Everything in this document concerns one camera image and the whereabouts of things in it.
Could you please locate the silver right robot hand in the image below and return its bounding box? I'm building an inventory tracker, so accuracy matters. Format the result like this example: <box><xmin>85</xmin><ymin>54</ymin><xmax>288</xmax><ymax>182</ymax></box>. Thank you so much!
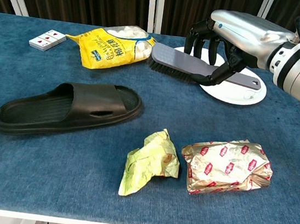
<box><xmin>180</xmin><ymin>5</ymin><xmax>297</xmax><ymax>97</ymax></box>

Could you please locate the black rubber slipper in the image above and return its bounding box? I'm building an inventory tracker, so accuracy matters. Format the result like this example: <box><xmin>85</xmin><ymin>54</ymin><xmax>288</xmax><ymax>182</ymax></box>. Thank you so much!
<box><xmin>0</xmin><ymin>69</ymin><xmax>147</xmax><ymax>152</ymax></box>

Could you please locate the gold red-print snack bag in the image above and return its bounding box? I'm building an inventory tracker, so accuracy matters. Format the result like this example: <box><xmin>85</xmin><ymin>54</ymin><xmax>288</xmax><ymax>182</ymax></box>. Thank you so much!
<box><xmin>176</xmin><ymin>131</ymin><xmax>277</xmax><ymax>205</ymax></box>

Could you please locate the yellow marshmallow bag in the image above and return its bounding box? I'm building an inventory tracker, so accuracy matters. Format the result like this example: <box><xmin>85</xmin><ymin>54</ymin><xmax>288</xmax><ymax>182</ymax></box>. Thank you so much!
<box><xmin>61</xmin><ymin>17</ymin><xmax>159</xmax><ymax>77</ymax></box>

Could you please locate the crumpled green snack bag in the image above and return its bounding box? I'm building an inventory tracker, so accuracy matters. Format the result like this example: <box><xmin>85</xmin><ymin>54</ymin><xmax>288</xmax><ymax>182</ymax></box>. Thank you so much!
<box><xmin>117</xmin><ymin>123</ymin><xmax>185</xmax><ymax>204</ymax></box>

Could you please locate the playing card deck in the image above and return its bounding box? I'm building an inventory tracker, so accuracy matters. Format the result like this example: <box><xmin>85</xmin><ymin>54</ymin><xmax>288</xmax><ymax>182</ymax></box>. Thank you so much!
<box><xmin>27</xmin><ymin>26</ymin><xmax>67</xmax><ymax>54</ymax></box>

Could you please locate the blue fabric table cover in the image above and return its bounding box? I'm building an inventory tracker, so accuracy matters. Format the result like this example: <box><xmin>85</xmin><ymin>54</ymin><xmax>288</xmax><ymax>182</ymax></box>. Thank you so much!
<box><xmin>0</xmin><ymin>12</ymin><xmax>300</xmax><ymax>224</ymax></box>

